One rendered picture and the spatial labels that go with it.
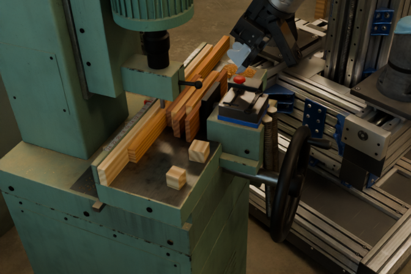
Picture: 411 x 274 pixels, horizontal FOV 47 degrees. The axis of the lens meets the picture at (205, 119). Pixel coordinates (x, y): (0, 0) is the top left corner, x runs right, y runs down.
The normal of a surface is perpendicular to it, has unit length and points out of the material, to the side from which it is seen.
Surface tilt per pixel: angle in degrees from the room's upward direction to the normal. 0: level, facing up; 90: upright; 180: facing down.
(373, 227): 0
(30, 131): 90
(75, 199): 90
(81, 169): 0
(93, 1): 90
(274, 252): 0
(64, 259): 90
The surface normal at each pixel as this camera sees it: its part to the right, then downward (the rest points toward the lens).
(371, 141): -0.73, 0.43
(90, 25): -0.39, 0.56
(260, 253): -0.03, -0.80
